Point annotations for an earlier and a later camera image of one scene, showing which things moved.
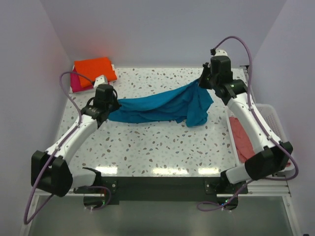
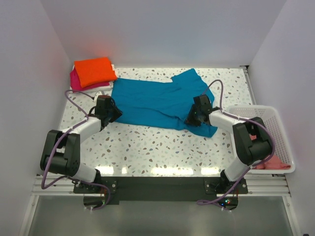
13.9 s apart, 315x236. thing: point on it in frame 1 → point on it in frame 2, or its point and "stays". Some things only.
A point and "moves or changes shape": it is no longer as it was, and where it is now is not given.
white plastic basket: [269, 114] stays
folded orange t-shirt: [88, 70] stays
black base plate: [148, 190] stays
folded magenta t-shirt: [76, 82] stays
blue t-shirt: [189, 103] moves or changes shape
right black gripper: [202, 84] → [189, 120]
